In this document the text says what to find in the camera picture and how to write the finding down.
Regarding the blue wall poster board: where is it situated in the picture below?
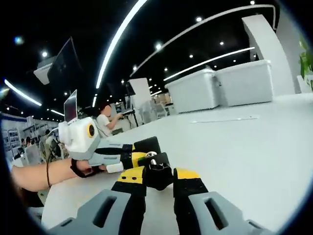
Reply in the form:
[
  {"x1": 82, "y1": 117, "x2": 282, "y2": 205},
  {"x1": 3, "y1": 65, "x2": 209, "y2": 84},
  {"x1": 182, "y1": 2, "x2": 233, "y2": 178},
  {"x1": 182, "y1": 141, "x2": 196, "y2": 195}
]
[{"x1": 2, "y1": 128, "x2": 20, "y2": 152}]

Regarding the white box unit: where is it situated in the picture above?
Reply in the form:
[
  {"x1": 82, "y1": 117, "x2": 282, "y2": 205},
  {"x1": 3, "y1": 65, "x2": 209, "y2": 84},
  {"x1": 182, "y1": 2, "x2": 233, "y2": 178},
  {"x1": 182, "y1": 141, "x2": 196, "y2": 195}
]
[{"x1": 33, "y1": 55, "x2": 58, "y2": 86}]

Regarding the standing desk with monitor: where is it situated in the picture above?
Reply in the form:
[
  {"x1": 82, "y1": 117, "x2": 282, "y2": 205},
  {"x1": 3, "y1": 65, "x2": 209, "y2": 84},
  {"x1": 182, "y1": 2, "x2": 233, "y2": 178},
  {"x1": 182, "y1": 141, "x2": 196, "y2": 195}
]
[{"x1": 117, "y1": 96, "x2": 137, "y2": 128}]

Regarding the black wrist cord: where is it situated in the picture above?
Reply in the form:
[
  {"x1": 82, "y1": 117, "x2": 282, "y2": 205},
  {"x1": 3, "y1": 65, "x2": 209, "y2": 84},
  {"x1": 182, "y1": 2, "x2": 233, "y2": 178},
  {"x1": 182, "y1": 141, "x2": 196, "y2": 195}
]
[{"x1": 45, "y1": 161, "x2": 52, "y2": 189}]

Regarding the potted green plant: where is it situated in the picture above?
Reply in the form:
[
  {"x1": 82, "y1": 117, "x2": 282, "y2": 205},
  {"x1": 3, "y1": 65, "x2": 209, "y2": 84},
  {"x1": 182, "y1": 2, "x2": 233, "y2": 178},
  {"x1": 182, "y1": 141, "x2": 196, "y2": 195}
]
[{"x1": 298, "y1": 36, "x2": 313, "y2": 93}]

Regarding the dark monitor panel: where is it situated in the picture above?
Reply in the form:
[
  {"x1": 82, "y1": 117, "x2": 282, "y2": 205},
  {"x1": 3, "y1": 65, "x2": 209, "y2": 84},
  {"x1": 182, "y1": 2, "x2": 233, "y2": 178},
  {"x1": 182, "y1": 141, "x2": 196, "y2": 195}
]
[{"x1": 47, "y1": 36, "x2": 83, "y2": 85}]

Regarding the stack of cardboard boxes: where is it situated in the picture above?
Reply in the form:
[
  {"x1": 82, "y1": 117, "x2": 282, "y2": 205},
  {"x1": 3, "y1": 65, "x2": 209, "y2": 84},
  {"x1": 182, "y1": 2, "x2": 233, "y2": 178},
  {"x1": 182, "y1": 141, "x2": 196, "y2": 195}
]
[{"x1": 151, "y1": 94, "x2": 172, "y2": 103}]

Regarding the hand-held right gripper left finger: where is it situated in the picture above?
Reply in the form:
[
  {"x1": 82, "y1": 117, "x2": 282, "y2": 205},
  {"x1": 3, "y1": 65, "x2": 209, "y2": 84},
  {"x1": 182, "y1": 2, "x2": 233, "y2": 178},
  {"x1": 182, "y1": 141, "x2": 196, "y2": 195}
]
[{"x1": 48, "y1": 167, "x2": 147, "y2": 235}]

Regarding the long ceiling light strip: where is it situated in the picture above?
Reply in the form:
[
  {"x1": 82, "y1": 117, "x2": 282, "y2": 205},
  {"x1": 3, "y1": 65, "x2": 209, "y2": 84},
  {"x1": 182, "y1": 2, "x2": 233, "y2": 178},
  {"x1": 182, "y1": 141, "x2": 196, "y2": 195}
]
[{"x1": 95, "y1": 0, "x2": 148, "y2": 89}]

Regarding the tilted laptop screen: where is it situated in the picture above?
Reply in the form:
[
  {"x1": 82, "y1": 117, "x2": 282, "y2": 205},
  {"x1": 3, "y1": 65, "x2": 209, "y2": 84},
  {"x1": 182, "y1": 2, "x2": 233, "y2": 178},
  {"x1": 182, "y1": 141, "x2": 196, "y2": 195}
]
[{"x1": 64, "y1": 89, "x2": 78, "y2": 123}]

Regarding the person's left hand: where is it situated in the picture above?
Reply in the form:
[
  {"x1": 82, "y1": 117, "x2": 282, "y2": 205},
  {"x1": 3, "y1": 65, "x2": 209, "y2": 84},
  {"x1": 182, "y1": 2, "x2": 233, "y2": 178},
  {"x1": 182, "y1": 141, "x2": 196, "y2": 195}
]
[{"x1": 70, "y1": 158, "x2": 108, "y2": 179}]

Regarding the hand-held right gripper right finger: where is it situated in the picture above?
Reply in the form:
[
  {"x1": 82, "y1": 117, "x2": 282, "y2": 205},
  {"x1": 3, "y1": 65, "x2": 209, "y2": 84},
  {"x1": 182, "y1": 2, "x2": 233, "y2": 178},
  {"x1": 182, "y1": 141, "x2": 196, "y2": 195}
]
[{"x1": 173, "y1": 167, "x2": 275, "y2": 235}]

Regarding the group of white office chairs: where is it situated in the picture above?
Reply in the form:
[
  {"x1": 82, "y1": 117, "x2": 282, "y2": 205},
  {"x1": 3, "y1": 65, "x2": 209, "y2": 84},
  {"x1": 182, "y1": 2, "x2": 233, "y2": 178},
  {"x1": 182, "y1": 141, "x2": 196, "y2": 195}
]
[{"x1": 143, "y1": 100, "x2": 177, "y2": 123}]

